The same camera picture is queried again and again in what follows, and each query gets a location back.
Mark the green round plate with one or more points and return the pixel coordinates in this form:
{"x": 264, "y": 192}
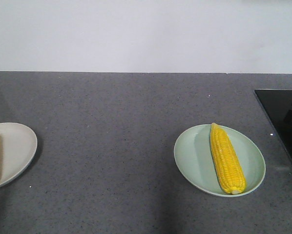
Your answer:
{"x": 193, "y": 158}

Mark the yellow corn cob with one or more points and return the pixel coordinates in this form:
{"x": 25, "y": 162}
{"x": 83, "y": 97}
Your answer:
{"x": 228, "y": 169}

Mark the white round plate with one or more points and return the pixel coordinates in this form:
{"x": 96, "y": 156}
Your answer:
{"x": 18, "y": 145}

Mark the black induction cooktop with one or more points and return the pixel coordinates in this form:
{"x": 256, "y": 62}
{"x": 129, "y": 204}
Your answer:
{"x": 277, "y": 104}

